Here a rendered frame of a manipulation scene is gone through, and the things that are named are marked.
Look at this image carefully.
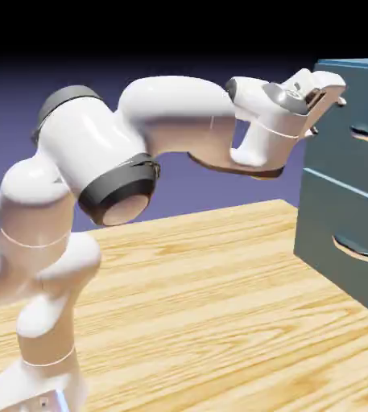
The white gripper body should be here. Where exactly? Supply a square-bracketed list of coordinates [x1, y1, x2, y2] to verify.
[298, 69, 348, 138]

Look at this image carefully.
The teal blue cabinet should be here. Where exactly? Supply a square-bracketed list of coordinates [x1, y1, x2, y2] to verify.
[293, 57, 368, 324]

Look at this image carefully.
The teal drawer front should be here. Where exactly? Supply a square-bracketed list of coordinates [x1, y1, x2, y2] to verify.
[293, 167, 368, 324]
[303, 62, 368, 208]

